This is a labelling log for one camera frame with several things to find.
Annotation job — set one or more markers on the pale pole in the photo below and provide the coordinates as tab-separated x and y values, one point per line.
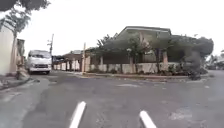
83	58

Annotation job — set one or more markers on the kerb strip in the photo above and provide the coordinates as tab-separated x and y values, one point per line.
140	77

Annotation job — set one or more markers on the grey asphalt road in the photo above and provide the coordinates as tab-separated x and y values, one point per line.
116	96

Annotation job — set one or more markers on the house with green roof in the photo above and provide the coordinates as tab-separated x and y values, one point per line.
146	41

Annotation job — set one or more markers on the low building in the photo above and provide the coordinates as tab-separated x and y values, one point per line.
71	56

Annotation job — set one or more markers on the row of garden trees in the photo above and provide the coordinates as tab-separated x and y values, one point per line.
156	50

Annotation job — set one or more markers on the robot's own part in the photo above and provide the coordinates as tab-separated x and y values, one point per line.
147	120
77	115

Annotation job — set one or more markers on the utility pole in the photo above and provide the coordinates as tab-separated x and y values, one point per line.
50	45

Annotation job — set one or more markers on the white van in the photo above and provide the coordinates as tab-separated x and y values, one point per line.
39	61

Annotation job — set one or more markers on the tree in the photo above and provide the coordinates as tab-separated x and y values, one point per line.
20	16

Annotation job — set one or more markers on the pale garden wall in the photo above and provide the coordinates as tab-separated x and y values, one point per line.
113	68

